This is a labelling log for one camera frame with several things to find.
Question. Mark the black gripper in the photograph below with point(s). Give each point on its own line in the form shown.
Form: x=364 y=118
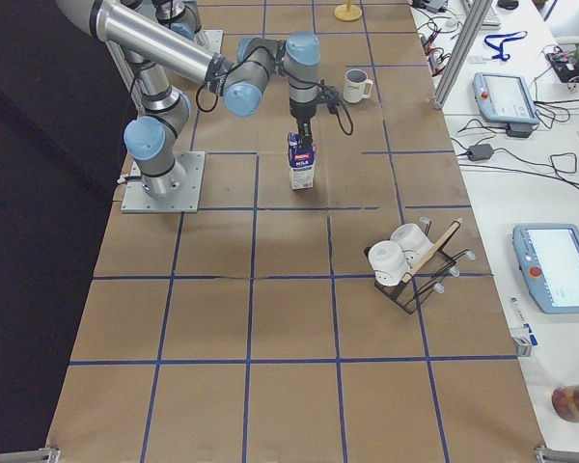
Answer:
x=301 y=114

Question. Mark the blue white milk carton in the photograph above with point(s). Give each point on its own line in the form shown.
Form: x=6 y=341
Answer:
x=302 y=162

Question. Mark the white mug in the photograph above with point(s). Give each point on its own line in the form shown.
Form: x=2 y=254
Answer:
x=357 y=86

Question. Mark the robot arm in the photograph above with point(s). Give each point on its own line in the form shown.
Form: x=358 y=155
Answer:
x=165 y=34
x=240 y=85

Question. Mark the white cup rear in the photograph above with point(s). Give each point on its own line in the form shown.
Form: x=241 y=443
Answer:
x=413 y=242

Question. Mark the white cup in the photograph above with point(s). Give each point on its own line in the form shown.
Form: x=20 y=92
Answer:
x=388 y=262
x=413 y=242

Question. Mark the white cup front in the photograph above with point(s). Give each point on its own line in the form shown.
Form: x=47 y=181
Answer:
x=388 y=262

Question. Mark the wooden mug tree stand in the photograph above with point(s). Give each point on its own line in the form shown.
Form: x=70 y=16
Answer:
x=347 y=12

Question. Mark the wooden stick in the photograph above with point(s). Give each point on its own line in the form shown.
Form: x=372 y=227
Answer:
x=438 y=245

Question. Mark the black power adapter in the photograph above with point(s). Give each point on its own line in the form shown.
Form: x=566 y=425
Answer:
x=480 y=152

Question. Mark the grey usb hub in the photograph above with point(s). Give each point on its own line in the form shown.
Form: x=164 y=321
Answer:
x=434 y=6

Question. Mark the far teach pendant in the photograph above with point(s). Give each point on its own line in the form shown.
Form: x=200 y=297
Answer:
x=504 y=98

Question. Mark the teach pendant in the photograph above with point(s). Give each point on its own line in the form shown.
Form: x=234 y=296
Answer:
x=548 y=258
x=504 y=98

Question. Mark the near teach pendant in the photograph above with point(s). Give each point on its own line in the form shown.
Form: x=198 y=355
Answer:
x=548 y=258

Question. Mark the small blue white box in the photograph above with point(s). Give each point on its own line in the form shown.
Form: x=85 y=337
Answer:
x=522 y=334

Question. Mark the brown patterned jar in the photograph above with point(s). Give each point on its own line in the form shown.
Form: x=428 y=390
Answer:
x=565 y=402

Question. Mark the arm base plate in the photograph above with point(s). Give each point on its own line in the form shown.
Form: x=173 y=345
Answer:
x=178 y=191
x=210 y=39

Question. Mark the black wire cup rack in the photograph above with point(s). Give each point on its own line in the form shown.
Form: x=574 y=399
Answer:
x=430 y=279

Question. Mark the aluminium frame post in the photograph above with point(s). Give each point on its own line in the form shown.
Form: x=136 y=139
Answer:
x=472 y=25

